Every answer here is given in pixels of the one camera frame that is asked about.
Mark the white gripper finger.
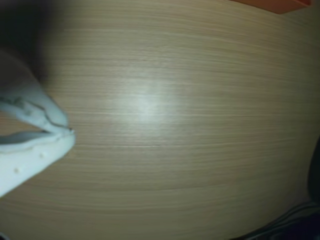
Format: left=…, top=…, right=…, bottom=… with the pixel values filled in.
left=0, top=47, right=70, bottom=132
left=0, top=129, right=77, bottom=198

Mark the orange plastic box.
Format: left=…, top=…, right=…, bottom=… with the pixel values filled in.
left=229, top=0, right=314, bottom=15

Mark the black round object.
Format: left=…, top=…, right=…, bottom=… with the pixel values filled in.
left=307, top=134, right=320, bottom=207

